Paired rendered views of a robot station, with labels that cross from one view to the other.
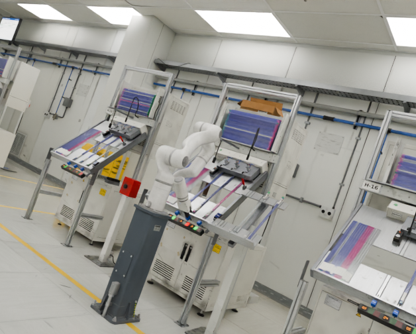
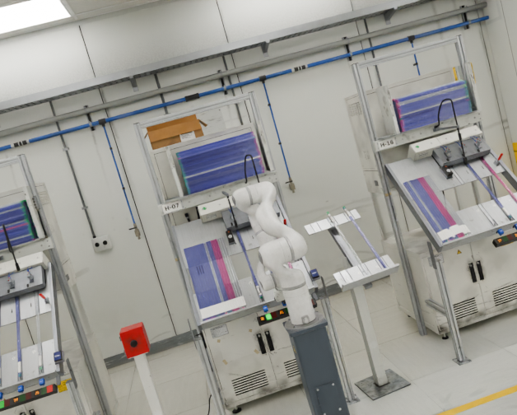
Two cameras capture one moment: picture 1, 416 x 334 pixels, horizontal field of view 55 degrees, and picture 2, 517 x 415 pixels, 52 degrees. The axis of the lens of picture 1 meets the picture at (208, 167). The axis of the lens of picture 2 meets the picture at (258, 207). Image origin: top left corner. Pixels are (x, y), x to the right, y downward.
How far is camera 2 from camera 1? 2.22 m
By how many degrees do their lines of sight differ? 44
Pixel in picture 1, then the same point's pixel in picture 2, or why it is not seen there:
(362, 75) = (193, 29)
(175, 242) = (244, 344)
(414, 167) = (412, 105)
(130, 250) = (325, 380)
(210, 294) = not seen: hidden behind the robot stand
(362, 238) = (429, 192)
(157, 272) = (245, 390)
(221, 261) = not seen: hidden behind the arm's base
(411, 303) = (513, 212)
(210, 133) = (272, 195)
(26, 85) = not seen: outside the picture
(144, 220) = (318, 338)
